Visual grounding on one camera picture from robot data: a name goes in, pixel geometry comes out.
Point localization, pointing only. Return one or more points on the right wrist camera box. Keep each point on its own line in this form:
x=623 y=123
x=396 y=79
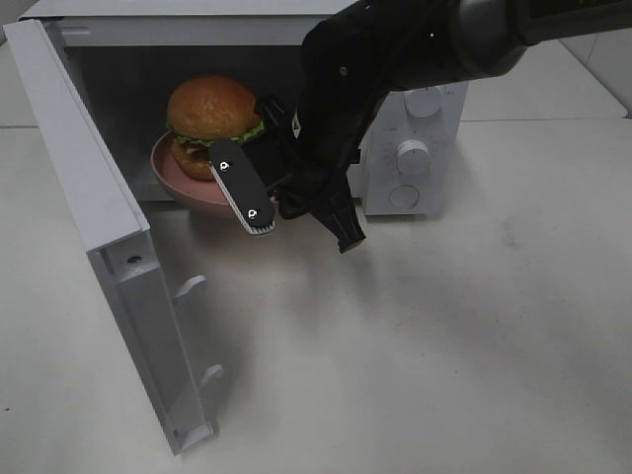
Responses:
x=242 y=186

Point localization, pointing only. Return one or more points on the round white door button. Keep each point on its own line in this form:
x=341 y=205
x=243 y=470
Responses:
x=405 y=196

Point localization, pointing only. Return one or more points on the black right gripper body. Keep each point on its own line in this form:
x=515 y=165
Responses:
x=295 y=178

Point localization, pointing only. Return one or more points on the white microwave oven body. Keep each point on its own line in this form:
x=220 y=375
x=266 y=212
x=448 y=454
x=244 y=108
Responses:
x=99 y=75

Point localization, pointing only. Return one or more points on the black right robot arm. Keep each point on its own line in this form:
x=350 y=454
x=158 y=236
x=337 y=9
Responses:
x=354 y=59

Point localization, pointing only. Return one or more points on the white microwave door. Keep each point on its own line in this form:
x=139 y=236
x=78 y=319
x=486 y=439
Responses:
x=116 y=236

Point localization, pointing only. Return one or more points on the upper white power knob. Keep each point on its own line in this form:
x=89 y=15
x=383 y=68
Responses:
x=423 y=103

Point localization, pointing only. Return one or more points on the toy hamburger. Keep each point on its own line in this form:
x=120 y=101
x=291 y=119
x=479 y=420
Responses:
x=207 y=108

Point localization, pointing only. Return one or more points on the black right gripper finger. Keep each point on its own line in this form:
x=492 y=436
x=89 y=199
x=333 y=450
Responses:
x=338 y=215

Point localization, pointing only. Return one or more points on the pink round plate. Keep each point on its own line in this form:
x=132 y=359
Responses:
x=204 y=197

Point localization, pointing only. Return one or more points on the lower white timer knob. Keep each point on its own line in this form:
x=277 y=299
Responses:
x=413 y=157

